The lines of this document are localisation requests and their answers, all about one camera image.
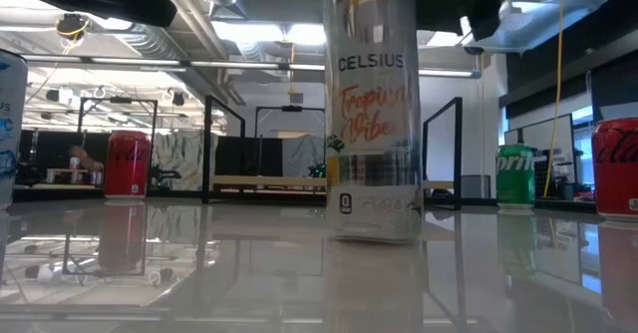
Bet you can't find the Celsius Tropical Vibe can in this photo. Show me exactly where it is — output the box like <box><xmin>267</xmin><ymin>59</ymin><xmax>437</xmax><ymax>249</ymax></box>
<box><xmin>322</xmin><ymin>0</ymin><xmax>426</xmax><ymax>246</ymax></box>

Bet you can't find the red Coca-Cola can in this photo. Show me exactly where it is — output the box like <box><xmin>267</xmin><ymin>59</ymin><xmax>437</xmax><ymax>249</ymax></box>
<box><xmin>104</xmin><ymin>130</ymin><xmax>153</xmax><ymax>201</ymax></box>
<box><xmin>590</xmin><ymin>118</ymin><xmax>638</xmax><ymax>221</ymax></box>

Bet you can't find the Celsius Arctic Vibe can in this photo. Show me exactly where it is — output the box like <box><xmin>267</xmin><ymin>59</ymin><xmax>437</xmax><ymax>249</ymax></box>
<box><xmin>0</xmin><ymin>48</ymin><xmax>29</xmax><ymax>211</ymax></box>

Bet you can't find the bright ceiling light panel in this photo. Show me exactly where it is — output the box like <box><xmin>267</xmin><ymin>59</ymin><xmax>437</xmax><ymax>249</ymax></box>
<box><xmin>211</xmin><ymin>21</ymin><xmax>328</xmax><ymax>46</ymax></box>

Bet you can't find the grey bin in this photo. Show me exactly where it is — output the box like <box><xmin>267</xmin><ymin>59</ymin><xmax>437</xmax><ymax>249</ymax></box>
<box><xmin>461</xmin><ymin>173</ymin><xmax>492</xmax><ymax>199</ymax></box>

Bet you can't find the green Sprite can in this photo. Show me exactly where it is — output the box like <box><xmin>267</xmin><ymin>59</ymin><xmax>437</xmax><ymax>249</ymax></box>
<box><xmin>494</xmin><ymin>144</ymin><xmax>538</xmax><ymax>210</ymax></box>

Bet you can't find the black partition panel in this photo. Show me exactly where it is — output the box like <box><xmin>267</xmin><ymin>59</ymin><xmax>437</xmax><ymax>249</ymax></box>
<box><xmin>214</xmin><ymin>136</ymin><xmax>284</xmax><ymax>177</ymax></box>
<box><xmin>19</xmin><ymin>130</ymin><xmax>112</xmax><ymax>184</ymax></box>

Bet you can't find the white crumpled cover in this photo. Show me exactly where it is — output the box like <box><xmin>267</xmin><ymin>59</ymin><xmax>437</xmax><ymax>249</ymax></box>
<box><xmin>152</xmin><ymin>130</ymin><xmax>219</xmax><ymax>190</ymax></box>

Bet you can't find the person's hand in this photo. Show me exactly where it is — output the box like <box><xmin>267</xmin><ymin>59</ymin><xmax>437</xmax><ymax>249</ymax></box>
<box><xmin>68</xmin><ymin>146</ymin><xmax>106</xmax><ymax>173</ymax></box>

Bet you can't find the background wooden table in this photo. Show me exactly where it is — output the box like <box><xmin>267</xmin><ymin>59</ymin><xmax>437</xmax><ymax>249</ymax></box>
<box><xmin>29</xmin><ymin>166</ymin><xmax>106</xmax><ymax>190</ymax></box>

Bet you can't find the rectangular silver duct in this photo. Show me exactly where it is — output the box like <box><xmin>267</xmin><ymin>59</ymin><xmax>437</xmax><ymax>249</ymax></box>
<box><xmin>463</xmin><ymin>0</ymin><xmax>610</xmax><ymax>55</ymax></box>

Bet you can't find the black frame wooden shelf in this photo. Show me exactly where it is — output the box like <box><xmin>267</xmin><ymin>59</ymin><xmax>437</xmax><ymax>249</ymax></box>
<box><xmin>200</xmin><ymin>94</ymin><xmax>465</xmax><ymax>211</ymax></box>

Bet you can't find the silver ventilation duct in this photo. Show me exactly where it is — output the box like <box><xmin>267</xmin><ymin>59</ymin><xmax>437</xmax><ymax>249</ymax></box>
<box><xmin>114</xmin><ymin>21</ymin><xmax>235</xmax><ymax>105</ymax></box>

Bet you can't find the black table frame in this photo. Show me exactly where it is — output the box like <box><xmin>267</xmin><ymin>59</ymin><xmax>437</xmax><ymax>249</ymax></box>
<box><xmin>12</xmin><ymin>186</ymin><xmax>599</xmax><ymax>214</ymax></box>

